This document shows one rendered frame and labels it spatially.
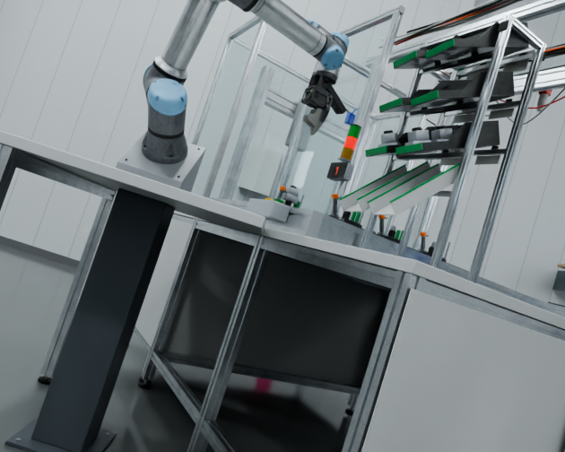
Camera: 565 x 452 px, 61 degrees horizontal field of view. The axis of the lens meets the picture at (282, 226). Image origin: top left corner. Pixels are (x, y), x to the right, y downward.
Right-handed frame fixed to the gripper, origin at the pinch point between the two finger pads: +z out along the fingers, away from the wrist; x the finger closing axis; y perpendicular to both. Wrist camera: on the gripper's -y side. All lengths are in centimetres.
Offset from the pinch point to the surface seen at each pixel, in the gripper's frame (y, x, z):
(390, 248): -39, 11, 30
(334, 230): -12.9, 11.7, 31.2
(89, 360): 46, -10, 94
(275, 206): 3.9, -3.0, 29.1
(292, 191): -19.2, -36.7, 16.4
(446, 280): -5, 70, 39
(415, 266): 5, 70, 39
